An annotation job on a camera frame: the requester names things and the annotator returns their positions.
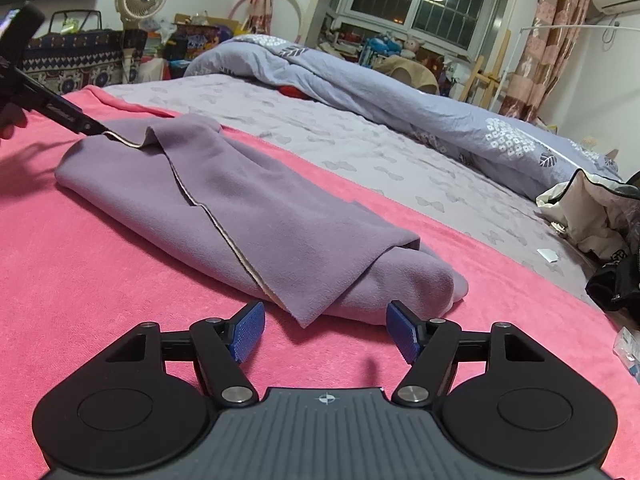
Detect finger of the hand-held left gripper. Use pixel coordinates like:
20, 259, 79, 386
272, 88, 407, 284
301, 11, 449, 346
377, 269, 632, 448
19, 70, 107, 137

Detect black and white bag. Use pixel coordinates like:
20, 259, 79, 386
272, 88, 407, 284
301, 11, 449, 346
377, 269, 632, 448
536, 167, 640, 262

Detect pink blanket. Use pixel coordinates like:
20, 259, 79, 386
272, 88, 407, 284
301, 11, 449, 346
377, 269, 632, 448
0, 85, 640, 480

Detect blue plush toy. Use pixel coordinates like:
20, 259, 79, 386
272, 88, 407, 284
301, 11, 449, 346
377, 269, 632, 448
366, 34, 404, 57

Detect pink patterned curtain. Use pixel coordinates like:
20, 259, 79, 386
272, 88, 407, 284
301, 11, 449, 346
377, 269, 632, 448
500, 0, 599, 124

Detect purple shirt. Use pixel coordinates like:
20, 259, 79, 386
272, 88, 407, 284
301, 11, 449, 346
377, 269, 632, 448
54, 112, 470, 330

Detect red and white cloth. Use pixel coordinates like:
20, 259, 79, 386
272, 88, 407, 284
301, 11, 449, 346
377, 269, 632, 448
140, 57, 167, 82

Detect blue-grey floral duvet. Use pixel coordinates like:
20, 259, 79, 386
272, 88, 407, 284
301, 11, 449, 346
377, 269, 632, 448
184, 34, 626, 202

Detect clear plastic package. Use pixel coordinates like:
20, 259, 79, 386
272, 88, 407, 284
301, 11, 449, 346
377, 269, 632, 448
612, 327, 640, 382

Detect white plastic bag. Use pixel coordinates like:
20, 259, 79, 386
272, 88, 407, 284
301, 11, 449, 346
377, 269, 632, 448
142, 14, 177, 37

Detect white clothes rack pole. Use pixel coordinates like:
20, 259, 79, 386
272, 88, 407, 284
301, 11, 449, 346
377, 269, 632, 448
502, 19, 622, 122

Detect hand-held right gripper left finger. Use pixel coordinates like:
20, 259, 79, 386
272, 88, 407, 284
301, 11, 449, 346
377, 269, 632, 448
102, 300, 265, 407

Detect patterned cloth cover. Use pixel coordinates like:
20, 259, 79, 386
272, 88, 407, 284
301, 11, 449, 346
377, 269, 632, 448
22, 27, 126, 97

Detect wooden easel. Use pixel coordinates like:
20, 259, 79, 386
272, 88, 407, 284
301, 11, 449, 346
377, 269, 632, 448
457, 54, 507, 111

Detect pink hula hoop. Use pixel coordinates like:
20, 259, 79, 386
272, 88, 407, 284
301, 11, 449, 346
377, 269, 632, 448
230, 0, 304, 43

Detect colourful printed box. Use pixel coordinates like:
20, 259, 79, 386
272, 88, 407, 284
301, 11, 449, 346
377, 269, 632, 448
172, 22, 237, 55

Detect black wire rack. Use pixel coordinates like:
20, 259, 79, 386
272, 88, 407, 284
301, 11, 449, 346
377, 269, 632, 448
47, 10, 104, 34

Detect tan cushion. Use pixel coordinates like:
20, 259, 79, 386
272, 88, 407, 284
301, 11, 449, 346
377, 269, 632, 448
372, 55, 441, 96

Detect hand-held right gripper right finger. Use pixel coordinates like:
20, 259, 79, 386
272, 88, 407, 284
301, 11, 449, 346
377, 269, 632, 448
385, 300, 548, 407

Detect grey butterfly-print bed sheet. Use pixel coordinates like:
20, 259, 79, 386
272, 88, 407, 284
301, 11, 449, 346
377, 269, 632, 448
102, 72, 601, 311

